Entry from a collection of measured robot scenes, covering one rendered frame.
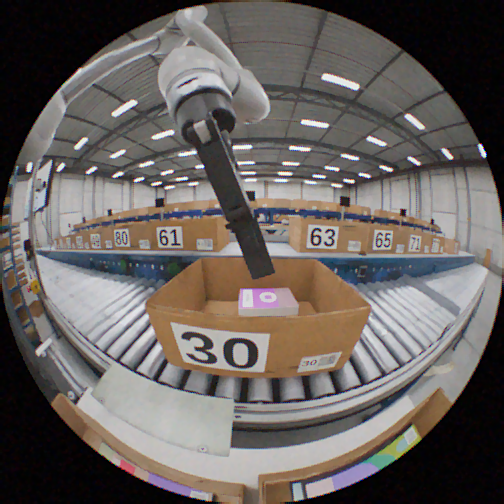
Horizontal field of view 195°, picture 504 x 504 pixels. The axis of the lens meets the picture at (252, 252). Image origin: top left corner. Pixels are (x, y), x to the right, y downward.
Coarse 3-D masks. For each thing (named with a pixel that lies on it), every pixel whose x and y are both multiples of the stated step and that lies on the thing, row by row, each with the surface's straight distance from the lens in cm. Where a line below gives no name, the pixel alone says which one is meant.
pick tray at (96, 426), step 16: (64, 400) 36; (64, 416) 38; (80, 416) 30; (80, 432) 42; (96, 432) 28; (96, 448) 40; (128, 448) 32; (144, 464) 25; (160, 464) 31; (176, 480) 23; (192, 480) 26; (208, 480) 29; (224, 496) 31; (240, 496) 22
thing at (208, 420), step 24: (120, 384) 41; (144, 384) 38; (120, 408) 38; (144, 408) 36; (168, 408) 34; (192, 408) 33; (216, 408) 32; (168, 432) 33; (192, 432) 32; (216, 432) 31
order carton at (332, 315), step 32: (160, 288) 32; (192, 288) 45; (224, 288) 53; (256, 288) 51; (320, 288) 47; (352, 288) 33; (160, 320) 28; (192, 320) 24; (224, 320) 22; (256, 320) 21; (288, 320) 22; (320, 320) 24; (352, 320) 27; (288, 352) 27; (320, 352) 30
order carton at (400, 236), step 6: (372, 228) 90; (378, 228) 94; (384, 228) 97; (390, 228) 101; (396, 228) 106; (372, 234) 91; (396, 234) 106; (402, 234) 112; (372, 240) 92; (396, 240) 107; (402, 240) 113; (366, 246) 90; (372, 246) 92; (396, 246) 109; (366, 252) 90; (372, 252) 93; (378, 252) 97; (384, 252) 101; (390, 252) 105
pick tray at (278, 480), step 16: (432, 400) 37; (448, 400) 36; (416, 416) 40; (432, 416) 39; (384, 432) 34; (368, 448) 24; (320, 464) 29; (336, 464) 22; (272, 480) 21; (288, 480) 21; (272, 496) 31; (288, 496) 31
